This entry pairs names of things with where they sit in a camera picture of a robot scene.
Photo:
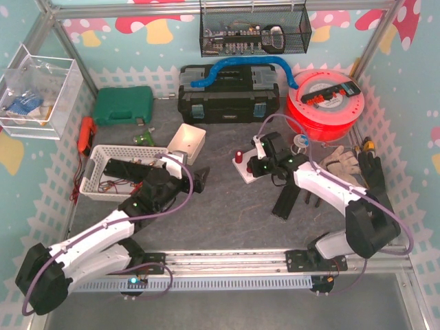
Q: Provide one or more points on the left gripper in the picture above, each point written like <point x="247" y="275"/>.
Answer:
<point x="194" y="182"/>

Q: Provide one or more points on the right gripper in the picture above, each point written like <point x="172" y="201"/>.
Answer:
<point x="254" y="166"/>

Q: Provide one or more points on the black rail plate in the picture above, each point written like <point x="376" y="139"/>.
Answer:
<point x="286" y="202"/>

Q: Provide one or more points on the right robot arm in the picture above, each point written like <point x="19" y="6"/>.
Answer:
<point x="369" y="226"/>

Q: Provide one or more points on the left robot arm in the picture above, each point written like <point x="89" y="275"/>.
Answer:
<point x="49" y="274"/>

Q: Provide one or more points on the white parts tray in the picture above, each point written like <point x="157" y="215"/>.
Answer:
<point x="188" y="139"/>

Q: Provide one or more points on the green small tool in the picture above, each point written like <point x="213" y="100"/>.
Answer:
<point x="145" y="138"/>

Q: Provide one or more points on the black toolbox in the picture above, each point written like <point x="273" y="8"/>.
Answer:
<point x="239" y="94"/>

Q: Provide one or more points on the white work glove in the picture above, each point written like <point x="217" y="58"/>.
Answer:
<point x="341" y="162"/>

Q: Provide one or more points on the red filament spool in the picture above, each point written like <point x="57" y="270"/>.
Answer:
<point x="326" y="121"/>

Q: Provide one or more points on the white plastic basket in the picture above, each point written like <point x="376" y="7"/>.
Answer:
<point x="100" y="187"/>

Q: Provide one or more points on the green tool case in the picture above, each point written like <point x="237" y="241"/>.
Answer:
<point x="123" y="105"/>

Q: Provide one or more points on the black work glove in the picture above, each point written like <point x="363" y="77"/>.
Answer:
<point x="371" y="170"/>

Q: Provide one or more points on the orange multimeter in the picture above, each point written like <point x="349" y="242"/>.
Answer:
<point x="86" y="136"/>

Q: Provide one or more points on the blue white glove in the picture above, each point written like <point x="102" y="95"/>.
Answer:
<point x="27" y="104"/>

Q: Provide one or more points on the white peg base plate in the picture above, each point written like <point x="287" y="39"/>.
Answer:
<point x="243" y="169"/>

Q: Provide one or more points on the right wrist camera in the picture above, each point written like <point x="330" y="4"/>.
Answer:
<point x="268" y="145"/>

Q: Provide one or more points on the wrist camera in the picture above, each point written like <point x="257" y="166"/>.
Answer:
<point x="268" y="145"/>
<point x="174" y="161"/>

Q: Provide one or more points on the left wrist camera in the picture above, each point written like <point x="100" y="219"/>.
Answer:
<point x="174" y="161"/>

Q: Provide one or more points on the solder wire spool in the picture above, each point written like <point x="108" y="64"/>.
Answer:
<point x="300" y="144"/>

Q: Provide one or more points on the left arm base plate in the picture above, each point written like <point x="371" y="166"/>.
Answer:
<point x="144" y="264"/>

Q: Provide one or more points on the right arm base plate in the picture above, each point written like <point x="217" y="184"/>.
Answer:
<point x="311" y="261"/>

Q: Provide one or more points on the grey slotted cable duct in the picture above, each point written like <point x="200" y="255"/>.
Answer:
<point x="186" y="284"/>

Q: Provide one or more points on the black wire mesh basket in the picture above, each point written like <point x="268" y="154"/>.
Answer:
<point x="253" y="28"/>

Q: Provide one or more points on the clear acrylic wall box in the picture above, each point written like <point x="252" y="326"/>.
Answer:
<point x="57" y="80"/>

